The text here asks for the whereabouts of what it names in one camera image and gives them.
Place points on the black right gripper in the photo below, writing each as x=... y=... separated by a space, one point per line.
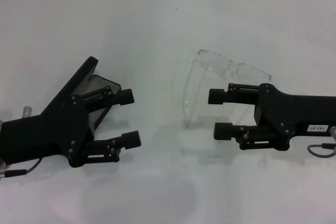
x=288 y=111

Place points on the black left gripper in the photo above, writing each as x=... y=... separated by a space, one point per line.
x=39 y=137

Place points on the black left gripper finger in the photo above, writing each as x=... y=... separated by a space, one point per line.
x=126 y=96
x=131 y=140

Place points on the black glasses case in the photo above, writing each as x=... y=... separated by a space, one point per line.
x=78 y=79

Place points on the clear white glasses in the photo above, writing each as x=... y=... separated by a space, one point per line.
x=214 y=62

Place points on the left gripper connector plug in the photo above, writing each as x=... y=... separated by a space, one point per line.
x=27 y=112

